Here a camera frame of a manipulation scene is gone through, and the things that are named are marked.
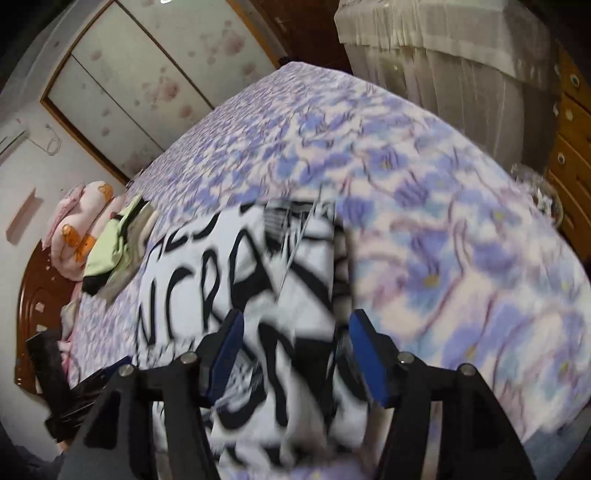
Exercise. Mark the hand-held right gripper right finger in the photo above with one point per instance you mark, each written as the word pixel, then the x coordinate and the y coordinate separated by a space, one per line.
pixel 369 361

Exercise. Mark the white air conditioner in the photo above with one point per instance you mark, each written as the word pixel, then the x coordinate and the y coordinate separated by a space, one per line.
pixel 11 144

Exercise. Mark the black white printed jacket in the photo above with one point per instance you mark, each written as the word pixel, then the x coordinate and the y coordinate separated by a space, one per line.
pixel 207 277

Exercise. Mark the wooden headboard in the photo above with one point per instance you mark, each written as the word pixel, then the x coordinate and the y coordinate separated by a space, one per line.
pixel 37 300

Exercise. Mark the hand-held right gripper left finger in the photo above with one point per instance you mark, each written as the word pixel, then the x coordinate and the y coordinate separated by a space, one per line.
pixel 226 361

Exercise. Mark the pink bed sheet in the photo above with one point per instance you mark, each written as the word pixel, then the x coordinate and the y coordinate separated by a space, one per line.
pixel 66 362

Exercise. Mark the purple floral blanket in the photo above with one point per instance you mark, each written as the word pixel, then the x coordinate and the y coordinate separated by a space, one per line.
pixel 438 207

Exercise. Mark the floral sliding door wardrobe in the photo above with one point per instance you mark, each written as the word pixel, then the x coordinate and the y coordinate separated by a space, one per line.
pixel 138 83

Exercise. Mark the grey cloth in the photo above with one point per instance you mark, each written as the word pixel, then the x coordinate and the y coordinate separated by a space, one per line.
pixel 69 318

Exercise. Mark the pink bear print quilt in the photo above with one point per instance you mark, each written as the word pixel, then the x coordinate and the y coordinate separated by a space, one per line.
pixel 69 240

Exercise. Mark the wooden drawer cabinet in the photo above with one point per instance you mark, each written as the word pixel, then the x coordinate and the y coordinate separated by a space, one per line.
pixel 572 152

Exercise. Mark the brown wooden door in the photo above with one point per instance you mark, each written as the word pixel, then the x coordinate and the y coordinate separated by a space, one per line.
pixel 314 32

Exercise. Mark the green black folded garment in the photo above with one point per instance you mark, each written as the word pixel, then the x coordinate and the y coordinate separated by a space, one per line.
pixel 106 249

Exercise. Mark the person's blue jeans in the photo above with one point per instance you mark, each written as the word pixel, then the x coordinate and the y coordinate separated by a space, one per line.
pixel 554 457

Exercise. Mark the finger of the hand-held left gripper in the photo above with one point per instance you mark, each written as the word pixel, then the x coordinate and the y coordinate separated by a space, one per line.
pixel 99 379

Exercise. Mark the pink wall shelf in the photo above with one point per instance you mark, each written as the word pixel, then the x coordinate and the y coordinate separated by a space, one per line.
pixel 25 212

